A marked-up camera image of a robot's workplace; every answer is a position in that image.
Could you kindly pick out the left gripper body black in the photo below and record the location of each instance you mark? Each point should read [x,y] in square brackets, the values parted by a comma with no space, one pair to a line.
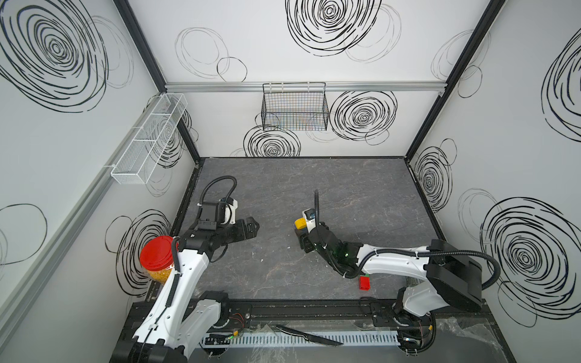
[227,232]

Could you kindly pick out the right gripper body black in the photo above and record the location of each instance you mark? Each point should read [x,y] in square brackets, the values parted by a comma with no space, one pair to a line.
[331,262]

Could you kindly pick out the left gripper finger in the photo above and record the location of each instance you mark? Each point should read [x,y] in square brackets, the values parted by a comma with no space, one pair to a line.
[245,232]
[248,223]

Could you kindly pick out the yellow lego brick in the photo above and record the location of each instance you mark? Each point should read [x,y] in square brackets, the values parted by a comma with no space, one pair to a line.
[300,224]

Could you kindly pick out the red small lego brick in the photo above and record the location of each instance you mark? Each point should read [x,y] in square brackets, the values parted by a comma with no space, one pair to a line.
[364,283]

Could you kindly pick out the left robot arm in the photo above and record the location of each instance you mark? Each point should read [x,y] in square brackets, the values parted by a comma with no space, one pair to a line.
[168,333]

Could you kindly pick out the red-lidded jar yellow contents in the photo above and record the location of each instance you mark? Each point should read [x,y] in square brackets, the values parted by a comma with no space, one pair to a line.
[156,258]

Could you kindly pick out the black knife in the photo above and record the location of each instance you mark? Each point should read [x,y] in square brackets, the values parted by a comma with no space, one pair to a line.
[311,338]

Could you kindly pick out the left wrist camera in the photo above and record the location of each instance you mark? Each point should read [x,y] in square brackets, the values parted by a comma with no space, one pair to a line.
[230,211]

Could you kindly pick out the white slotted cable duct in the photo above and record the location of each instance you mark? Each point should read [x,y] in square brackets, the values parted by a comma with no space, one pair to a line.
[277,339]

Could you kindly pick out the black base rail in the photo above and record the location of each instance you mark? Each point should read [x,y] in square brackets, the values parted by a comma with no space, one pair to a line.
[236,313]

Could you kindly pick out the clear plastic wall shelf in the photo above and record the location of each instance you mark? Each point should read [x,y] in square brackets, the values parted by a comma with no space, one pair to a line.
[150,139]

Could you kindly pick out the black wire basket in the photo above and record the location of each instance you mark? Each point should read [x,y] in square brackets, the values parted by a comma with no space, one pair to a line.
[295,106]

